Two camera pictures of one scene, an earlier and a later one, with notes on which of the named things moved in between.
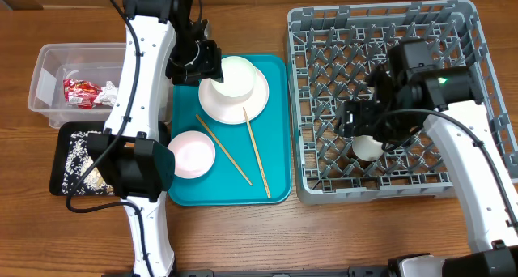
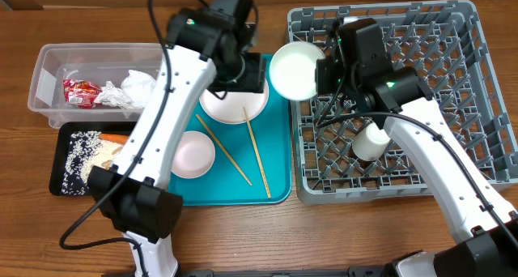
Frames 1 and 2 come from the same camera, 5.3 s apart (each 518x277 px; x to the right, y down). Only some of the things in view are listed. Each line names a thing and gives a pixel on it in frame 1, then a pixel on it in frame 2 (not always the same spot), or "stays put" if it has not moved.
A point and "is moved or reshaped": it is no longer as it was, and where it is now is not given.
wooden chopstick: x=257 y=154 stays put
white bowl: x=239 y=76 is moved or reshaped
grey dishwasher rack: x=333 y=50 stays put
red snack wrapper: x=79 y=93 stays put
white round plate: x=233 y=113 stays put
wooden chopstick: x=215 y=138 stays put
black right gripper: x=350 y=121 → x=328 y=68
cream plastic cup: x=366 y=148 stays put
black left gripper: x=210 y=66 → x=252 y=78
